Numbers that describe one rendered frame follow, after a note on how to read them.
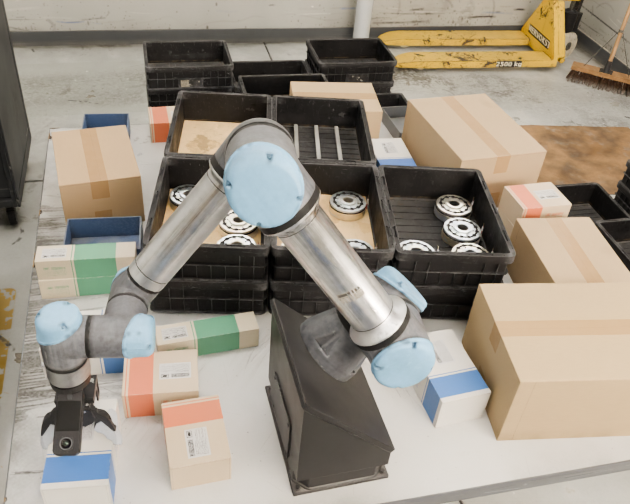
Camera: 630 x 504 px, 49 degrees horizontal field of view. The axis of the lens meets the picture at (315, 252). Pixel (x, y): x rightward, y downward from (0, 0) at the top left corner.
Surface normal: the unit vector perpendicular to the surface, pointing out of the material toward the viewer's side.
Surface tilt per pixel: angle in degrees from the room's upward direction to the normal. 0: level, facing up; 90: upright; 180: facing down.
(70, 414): 32
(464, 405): 90
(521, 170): 90
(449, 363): 0
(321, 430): 90
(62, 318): 0
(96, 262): 90
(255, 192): 75
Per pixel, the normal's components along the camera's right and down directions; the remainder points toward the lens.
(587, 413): 0.10, 0.63
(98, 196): 0.34, 0.62
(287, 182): 0.04, 0.40
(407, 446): 0.07, -0.77
